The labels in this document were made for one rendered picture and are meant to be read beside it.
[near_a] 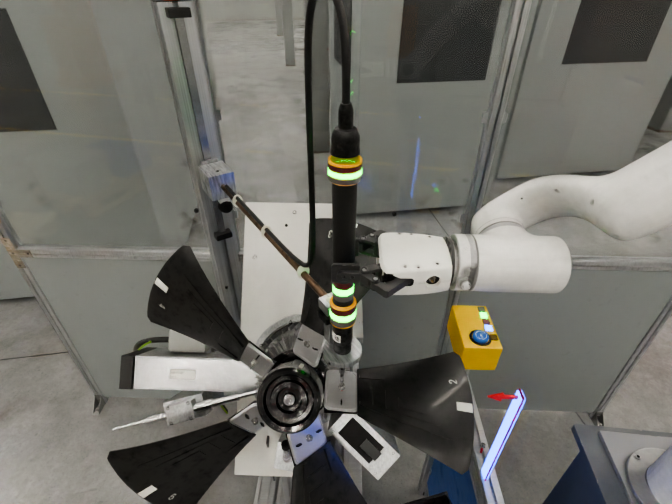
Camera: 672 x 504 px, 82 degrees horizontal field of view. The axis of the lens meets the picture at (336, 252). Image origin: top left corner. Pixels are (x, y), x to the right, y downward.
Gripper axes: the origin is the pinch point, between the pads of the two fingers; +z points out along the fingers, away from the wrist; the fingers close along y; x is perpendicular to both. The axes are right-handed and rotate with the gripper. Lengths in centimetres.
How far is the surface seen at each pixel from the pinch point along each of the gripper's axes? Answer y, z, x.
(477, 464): 3, -34, -64
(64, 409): 66, 145, -151
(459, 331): 27, -31, -43
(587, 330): 70, -102, -86
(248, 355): 3.9, 18.6, -27.3
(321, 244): 20.4, 4.9, -11.4
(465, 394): 0.9, -24.8, -33.4
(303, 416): -6.6, 6.7, -30.9
